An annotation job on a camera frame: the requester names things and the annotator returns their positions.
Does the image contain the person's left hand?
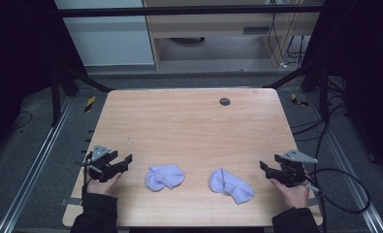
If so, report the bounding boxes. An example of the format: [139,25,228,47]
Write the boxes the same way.
[86,172,124,199]

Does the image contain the thin black floor cable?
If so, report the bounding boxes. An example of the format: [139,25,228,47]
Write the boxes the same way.
[10,110,34,131]

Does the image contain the person's black sleeve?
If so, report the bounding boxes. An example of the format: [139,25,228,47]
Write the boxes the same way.
[271,206,321,233]
[70,191,119,233]

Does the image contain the black curtain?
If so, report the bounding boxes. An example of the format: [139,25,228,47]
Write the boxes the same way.
[303,0,383,180]
[0,0,87,157]

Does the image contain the black frame stand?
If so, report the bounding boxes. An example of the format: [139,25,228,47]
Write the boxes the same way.
[48,60,114,128]
[263,63,331,123]

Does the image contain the light wooden desk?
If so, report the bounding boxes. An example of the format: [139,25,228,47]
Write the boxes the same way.
[142,0,325,70]

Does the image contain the left hand-held gripper thin cable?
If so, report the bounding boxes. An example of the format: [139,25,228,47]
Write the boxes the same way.
[81,157,94,196]

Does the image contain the black horizontal frame bar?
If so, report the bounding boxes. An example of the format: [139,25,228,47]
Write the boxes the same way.
[54,4,326,18]

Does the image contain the aluminium floor rail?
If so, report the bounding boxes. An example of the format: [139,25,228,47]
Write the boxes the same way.
[0,96,75,233]
[303,92,383,233]

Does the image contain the person's right black sleeve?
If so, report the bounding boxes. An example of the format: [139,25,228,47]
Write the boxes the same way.
[271,206,321,233]

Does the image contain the black looped floor cable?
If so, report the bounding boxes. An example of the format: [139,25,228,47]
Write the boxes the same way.
[306,122,372,215]

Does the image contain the person's left black sleeve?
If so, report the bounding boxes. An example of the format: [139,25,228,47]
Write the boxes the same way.
[70,191,119,233]

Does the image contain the light purple sock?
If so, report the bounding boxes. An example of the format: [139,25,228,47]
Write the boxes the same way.
[144,163,186,193]
[207,167,256,206]

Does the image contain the white cabinet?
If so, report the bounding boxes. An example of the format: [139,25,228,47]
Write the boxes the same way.
[53,0,156,68]

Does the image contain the person's right hand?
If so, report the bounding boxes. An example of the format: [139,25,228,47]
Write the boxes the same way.
[269,178,311,210]

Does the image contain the black floor cable bundle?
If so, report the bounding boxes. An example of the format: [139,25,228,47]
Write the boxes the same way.
[290,77,350,144]

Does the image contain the yellow black striped tape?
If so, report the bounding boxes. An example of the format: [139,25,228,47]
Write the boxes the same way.
[290,92,310,108]
[83,95,97,114]

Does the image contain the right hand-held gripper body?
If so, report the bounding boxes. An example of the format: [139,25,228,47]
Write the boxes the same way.
[270,149,319,188]

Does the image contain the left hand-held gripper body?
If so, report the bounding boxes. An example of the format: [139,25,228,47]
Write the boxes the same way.
[81,144,129,183]

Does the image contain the black hanging cables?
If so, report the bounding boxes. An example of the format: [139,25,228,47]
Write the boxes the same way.
[267,12,310,70]

